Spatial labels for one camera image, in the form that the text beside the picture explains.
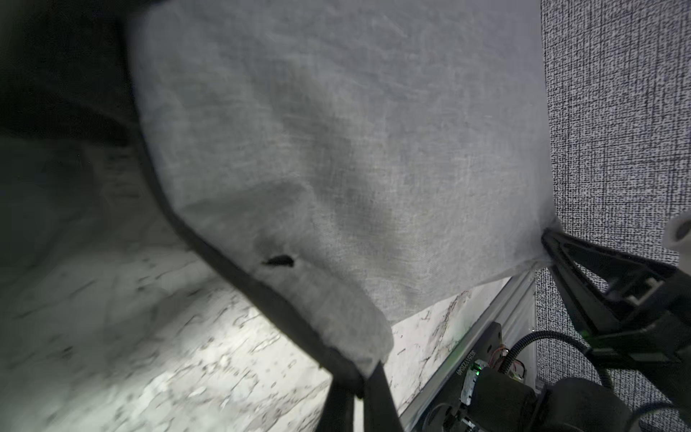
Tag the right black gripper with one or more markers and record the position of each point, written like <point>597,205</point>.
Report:
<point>633,312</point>

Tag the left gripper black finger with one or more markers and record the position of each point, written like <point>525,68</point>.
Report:
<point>371,410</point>

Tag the grey laptop bag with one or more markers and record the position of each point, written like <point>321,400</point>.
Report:
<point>348,164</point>
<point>64,73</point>

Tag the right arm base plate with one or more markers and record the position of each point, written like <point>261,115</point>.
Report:
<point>474,396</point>

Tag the aluminium front rail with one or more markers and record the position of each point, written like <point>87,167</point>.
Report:
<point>510,316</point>

